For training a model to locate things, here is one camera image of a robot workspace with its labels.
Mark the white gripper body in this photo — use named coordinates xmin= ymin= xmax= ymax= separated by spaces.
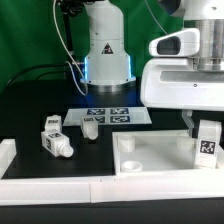
xmin=140 ymin=28 xmax=224 ymax=111

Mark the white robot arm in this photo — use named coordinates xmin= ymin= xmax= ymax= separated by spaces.
xmin=84 ymin=0 xmax=224 ymax=113

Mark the white square table top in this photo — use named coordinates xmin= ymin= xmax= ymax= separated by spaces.
xmin=112 ymin=130 xmax=224 ymax=176

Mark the black cable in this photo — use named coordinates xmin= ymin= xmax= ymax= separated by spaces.
xmin=2 ymin=63 xmax=73 ymax=93

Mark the white fence rail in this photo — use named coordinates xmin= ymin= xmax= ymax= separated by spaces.
xmin=0 ymin=170 xmax=224 ymax=206
xmin=0 ymin=139 xmax=17 ymax=179

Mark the white cable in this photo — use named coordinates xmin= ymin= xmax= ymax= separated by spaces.
xmin=52 ymin=0 xmax=90 ymax=97

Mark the white left fence rail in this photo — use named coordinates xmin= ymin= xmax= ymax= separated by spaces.
xmin=0 ymin=139 xmax=17 ymax=179

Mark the black camera stand pole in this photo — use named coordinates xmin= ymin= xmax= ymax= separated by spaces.
xmin=63 ymin=12 xmax=74 ymax=59

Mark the white front fence rail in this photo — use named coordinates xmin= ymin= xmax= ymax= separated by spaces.
xmin=0 ymin=170 xmax=224 ymax=206

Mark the white marker tag sheet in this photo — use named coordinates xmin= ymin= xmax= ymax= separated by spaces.
xmin=63 ymin=107 xmax=152 ymax=126

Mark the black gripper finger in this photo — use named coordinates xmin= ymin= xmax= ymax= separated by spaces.
xmin=182 ymin=110 xmax=195 ymax=136

